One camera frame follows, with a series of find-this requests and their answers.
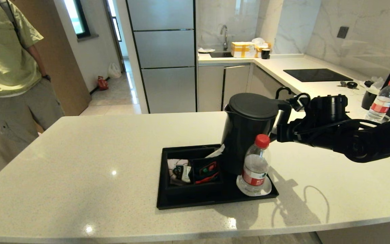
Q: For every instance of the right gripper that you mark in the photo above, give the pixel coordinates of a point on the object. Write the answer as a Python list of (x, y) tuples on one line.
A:
[(303, 132)]

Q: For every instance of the black electric kettle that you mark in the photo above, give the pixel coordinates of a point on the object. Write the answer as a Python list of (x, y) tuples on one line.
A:
[(245, 135)]

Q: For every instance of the clear water bottle red cap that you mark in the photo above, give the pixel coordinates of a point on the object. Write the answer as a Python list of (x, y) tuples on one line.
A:
[(254, 169), (381, 103)]

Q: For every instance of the white tea bag packet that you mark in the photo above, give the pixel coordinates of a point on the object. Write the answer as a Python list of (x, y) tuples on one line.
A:
[(179, 171)]

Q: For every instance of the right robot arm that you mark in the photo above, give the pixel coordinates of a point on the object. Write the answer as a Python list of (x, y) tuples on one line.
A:
[(374, 139)]

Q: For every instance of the black mug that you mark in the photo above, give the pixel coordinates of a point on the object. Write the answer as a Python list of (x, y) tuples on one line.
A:
[(368, 99)]

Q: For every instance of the small black cup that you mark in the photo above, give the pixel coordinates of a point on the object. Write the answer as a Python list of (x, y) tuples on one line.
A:
[(265, 54)]

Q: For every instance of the dark green and red box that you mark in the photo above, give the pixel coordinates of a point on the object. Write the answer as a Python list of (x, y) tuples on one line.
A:
[(207, 166)]

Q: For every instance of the black cabinet hook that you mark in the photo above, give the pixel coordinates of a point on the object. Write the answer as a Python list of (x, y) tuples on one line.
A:
[(281, 91)]

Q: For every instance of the black induction cooktop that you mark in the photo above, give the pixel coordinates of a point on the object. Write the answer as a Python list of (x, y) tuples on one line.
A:
[(317, 75)]

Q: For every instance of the grey corner cabinet front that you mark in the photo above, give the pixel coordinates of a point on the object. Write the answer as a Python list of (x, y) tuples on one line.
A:
[(266, 84)]

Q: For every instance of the black key fob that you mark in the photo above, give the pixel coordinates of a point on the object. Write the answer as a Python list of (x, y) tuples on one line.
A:
[(351, 84)]

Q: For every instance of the white round coaster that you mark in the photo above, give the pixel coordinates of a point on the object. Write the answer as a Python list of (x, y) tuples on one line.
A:
[(266, 191)]

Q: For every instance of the small black round object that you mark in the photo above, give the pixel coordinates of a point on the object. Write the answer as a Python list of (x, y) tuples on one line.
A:
[(369, 83)]

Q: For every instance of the grey cabinet door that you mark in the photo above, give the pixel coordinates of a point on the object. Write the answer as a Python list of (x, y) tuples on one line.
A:
[(235, 79), (210, 88)]

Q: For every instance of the white paper stick packet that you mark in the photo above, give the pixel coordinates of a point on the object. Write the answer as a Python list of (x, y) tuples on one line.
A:
[(218, 151)]

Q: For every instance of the clear plastic wrap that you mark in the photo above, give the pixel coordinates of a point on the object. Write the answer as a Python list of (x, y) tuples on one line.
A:
[(378, 82)]

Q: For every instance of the white tissue bundle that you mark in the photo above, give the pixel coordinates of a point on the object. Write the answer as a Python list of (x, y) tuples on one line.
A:
[(258, 41)]

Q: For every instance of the yellow white cardboard box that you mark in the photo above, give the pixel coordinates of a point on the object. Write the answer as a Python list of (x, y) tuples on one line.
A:
[(242, 49)]

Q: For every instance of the red orange packet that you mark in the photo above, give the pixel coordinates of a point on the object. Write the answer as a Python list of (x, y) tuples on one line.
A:
[(208, 178)]

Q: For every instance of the black serving tray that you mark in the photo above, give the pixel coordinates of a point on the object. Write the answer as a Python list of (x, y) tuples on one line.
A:
[(215, 200)]

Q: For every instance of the steel sink basin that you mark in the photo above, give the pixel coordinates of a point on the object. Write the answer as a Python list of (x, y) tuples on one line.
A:
[(220, 54)]

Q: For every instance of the chrome sink faucet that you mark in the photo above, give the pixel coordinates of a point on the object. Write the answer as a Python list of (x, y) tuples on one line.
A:
[(225, 40)]

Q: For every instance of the black divided organizer box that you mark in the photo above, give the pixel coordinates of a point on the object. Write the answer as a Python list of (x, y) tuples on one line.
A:
[(195, 193)]

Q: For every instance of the white dish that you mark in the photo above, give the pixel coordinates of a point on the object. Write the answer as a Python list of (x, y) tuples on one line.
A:
[(206, 50)]

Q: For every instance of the silver refrigerator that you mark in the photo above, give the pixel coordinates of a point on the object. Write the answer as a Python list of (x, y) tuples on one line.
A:
[(164, 44)]

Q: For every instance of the white plastic bag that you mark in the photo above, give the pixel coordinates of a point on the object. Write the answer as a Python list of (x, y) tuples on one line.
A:
[(114, 71)]

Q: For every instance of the red bag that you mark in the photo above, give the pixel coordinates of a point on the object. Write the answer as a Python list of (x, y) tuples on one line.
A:
[(102, 84)]

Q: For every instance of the brown wooden door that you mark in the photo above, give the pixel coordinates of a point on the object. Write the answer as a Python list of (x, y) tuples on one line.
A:
[(66, 67)]

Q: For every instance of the dark framed window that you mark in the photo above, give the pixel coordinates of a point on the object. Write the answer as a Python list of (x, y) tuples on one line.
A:
[(76, 17)]

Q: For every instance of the person in green shirt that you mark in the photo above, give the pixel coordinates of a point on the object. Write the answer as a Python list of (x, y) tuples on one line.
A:
[(8, 61)]

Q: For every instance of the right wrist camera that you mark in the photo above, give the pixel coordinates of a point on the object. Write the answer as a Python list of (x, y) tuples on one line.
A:
[(323, 106)]

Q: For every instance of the grey wall socket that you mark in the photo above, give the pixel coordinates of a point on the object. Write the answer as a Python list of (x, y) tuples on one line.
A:
[(343, 32)]

